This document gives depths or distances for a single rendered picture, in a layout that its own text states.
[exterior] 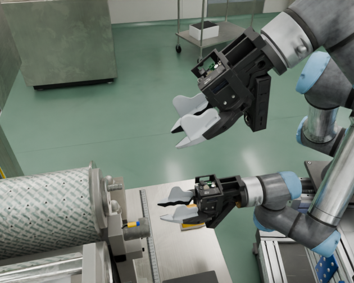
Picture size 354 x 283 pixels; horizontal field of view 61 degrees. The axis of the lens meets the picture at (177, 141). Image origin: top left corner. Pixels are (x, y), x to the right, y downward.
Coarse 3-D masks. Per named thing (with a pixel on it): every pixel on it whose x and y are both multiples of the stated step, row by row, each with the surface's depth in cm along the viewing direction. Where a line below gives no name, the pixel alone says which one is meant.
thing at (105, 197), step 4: (100, 180) 57; (104, 180) 57; (100, 184) 56; (104, 184) 56; (104, 188) 55; (104, 192) 55; (108, 192) 60; (104, 196) 55; (108, 196) 58; (104, 200) 55; (108, 200) 58; (104, 204) 55; (108, 204) 56; (104, 208) 55; (108, 208) 55; (104, 212) 56; (108, 212) 56
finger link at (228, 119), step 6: (222, 114) 48; (228, 114) 47; (234, 114) 47; (240, 114) 47; (222, 120) 47; (228, 120) 46; (234, 120) 47; (216, 126) 48; (222, 126) 47; (228, 126) 47; (210, 132) 48; (216, 132) 48; (222, 132) 48; (210, 138) 49
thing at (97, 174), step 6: (96, 168) 58; (96, 174) 55; (96, 180) 54; (96, 186) 53; (96, 192) 53; (96, 198) 53; (96, 204) 53; (96, 210) 53; (102, 210) 54; (102, 216) 53; (102, 222) 54; (102, 228) 56
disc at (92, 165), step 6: (90, 162) 56; (90, 168) 54; (90, 174) 53; (90, 180) 52; (90, 186) 52; (90, 192) 51; (90, 198) 51; (90, 204) 51; (96, 216) 52; (96, 222) 52; (96, 228) 52; (102, 234) 57
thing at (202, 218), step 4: (200, 212) 74; (196, 216) 73; (200, 216) 73; (204, 216) 73; (208, 216) 74; (184, 220) 72; (188, 220) 73; (192, 220) 73; (196, 220) 72; (200, 220) 72; (204, 220) 73; (188, 224) 73; (192, 224) 73; (196, 224) 73
